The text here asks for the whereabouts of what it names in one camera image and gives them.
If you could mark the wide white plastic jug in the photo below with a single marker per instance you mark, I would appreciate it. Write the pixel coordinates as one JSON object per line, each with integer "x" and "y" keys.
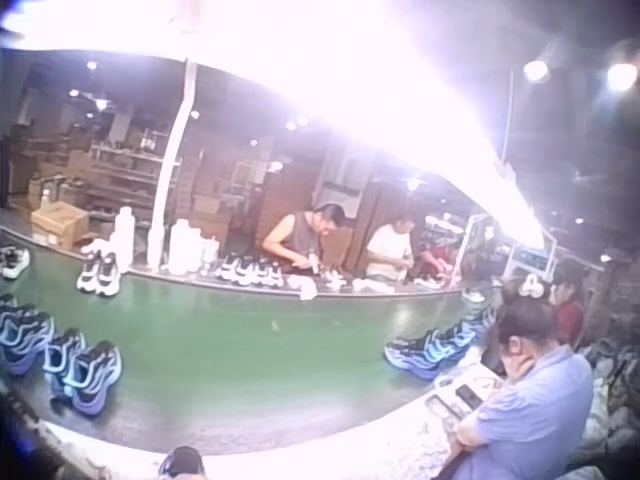
{"x": 184, "y": 247}

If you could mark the blue sneaker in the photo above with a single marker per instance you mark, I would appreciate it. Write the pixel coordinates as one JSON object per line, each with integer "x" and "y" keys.
{"x": 95, "y": 380}
{"x": 27, "y": 345}
{"x": 7, "y": 307}
{"x": 62, "y": 357}

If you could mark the round ceiling lamp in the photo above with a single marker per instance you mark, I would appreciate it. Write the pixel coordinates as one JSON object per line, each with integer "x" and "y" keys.
{"x": 535, "y": 70}
{"x": 621, "y": 76}

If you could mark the dark sneaker with white sole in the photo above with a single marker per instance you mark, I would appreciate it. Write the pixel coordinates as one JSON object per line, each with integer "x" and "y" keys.
{"x": 181, "y": 462}

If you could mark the stack of cardboard cartons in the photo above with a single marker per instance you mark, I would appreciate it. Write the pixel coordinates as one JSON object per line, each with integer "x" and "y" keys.
{"x": 40, "y": 155}

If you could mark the green conveyor belt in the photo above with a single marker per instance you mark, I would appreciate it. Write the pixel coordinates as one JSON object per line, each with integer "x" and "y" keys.
{"x": 225, "y": 360}

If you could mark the row of white black sneakers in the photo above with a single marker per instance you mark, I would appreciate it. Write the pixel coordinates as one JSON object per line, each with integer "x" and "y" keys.
{"x": 250, "y": 271}

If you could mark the heap of shoe parts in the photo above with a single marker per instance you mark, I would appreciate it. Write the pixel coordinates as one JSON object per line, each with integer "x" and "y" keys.
{"x": 615, "y": 390}

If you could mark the white and black sneaker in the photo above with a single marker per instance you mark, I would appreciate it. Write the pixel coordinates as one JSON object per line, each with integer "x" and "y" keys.
{"x": 87, "y": 272}
{"x": 109, "y": 274}
{"x": 14, "y": 262}

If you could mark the row of blue sneakers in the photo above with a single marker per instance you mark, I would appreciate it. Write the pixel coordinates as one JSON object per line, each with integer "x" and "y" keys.
{"x": 435, "y": 347}

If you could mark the open cardboard box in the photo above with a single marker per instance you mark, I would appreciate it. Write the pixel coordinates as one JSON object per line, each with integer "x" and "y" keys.
{"x": 60, "y": 222}

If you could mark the black phone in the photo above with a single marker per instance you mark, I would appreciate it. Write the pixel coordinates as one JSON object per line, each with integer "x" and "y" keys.
{"x": 468, "y": 396}

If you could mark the storage shelf with goods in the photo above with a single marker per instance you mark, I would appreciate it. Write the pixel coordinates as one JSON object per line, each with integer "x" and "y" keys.
{"x": 127, "y": 170}

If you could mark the tall white plastic bottle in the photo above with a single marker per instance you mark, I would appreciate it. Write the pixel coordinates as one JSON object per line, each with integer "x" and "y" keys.
{"x": 123, "y": 237}

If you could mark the white cloth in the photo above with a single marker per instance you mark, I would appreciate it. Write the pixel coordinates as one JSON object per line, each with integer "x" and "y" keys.
{"x": 306, "y": 289}

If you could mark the white support pole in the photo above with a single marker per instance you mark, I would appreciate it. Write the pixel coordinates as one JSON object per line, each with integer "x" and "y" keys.
{"x": 167, "y": 190}

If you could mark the small white plastic bottle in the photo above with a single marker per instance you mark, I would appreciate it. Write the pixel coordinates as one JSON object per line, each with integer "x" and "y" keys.
{"x": 210, "y": 255}

